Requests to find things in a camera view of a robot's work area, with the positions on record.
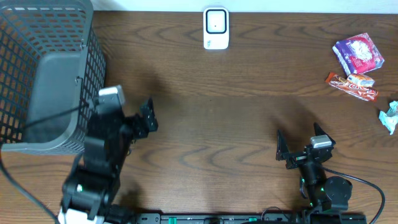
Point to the orange tissue packet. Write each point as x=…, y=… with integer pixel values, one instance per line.
x=361, y=80

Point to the white barcode scanner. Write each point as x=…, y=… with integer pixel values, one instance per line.
x=215, y=28

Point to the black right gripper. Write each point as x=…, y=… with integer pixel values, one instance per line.
x=296, y=159

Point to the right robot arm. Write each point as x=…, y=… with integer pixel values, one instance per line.
x=328, y=196

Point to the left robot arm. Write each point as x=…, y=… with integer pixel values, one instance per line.
x=94, y=180

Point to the purple snack packet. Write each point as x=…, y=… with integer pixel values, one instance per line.
x=358, y=54

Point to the teal wet wipes packet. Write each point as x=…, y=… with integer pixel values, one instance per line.
x=389, y=118

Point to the grey plastic mesh basket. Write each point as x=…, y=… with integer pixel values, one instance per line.
x=51, y=66

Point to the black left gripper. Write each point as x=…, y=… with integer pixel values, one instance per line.
x=137, y=125

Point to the orange-red snack bar wrapper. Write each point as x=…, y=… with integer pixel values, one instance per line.
x=363, y=93

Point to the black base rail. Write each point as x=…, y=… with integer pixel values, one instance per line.
x=272, y=217

